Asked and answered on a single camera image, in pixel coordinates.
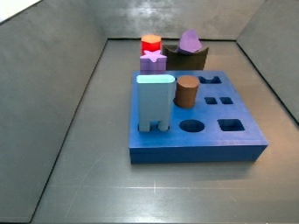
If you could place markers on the purple three prong object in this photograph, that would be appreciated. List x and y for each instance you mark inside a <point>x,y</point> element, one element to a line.
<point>190,42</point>

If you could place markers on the blue insertion board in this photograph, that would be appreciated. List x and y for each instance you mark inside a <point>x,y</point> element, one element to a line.
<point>215,131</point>

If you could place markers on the black curved fixture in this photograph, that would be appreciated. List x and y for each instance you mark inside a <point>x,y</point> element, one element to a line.
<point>179,61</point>

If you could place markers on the light blue tall block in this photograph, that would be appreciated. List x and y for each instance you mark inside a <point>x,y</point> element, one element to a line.
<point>155,98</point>

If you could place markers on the brown cylinder peg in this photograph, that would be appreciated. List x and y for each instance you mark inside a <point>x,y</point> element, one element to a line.
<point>187,87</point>

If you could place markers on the purple star prism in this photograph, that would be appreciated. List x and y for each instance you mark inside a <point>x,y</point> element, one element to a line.
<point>152,62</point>

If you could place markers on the red hexagonal prism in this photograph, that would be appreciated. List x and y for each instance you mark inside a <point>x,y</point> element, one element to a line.
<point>151,43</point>

